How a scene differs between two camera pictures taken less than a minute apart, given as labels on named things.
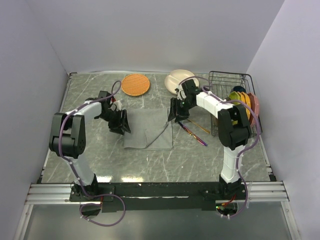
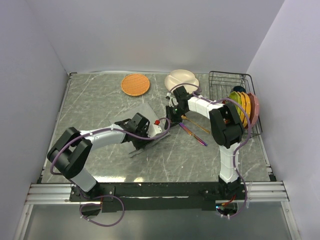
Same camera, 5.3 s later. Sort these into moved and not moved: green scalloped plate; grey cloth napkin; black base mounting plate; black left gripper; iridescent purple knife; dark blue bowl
Moved: grey cloth napkin; black left gripper
Not moved: green scalloped plate; dark blue bowl; black base mounting plate; iridescent purple knife
